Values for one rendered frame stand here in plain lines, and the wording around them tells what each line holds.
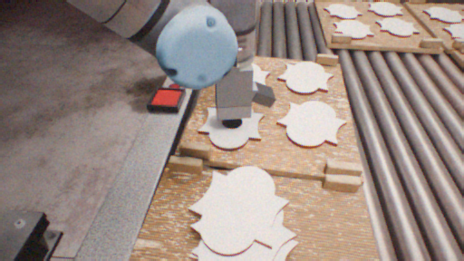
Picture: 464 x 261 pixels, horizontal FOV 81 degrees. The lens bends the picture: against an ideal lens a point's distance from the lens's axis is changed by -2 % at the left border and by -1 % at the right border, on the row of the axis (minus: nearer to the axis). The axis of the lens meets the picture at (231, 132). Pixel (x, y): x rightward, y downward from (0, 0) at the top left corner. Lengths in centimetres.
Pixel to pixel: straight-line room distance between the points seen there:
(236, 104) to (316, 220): 23
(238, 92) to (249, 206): 19
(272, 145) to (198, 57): 33
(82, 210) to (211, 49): 155
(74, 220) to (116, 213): 121
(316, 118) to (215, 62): 39
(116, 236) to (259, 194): 24
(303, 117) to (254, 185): 23
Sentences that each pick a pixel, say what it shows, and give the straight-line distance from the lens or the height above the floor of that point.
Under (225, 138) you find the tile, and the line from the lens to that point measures 54.
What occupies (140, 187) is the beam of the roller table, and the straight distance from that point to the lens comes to 53.
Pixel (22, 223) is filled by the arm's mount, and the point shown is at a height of 95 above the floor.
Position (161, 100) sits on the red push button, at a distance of 68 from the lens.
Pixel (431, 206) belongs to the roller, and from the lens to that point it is 59.
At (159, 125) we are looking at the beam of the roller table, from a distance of 63.
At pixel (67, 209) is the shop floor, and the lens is 178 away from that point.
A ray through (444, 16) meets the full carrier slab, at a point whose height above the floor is 95.
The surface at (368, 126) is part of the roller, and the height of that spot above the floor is 92.
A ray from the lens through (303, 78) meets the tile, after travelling 73.
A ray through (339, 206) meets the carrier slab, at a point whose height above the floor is 94.
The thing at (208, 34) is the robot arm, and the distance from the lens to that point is 25.
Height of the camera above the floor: 133
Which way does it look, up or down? 44 degrees down
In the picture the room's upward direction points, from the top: straight up
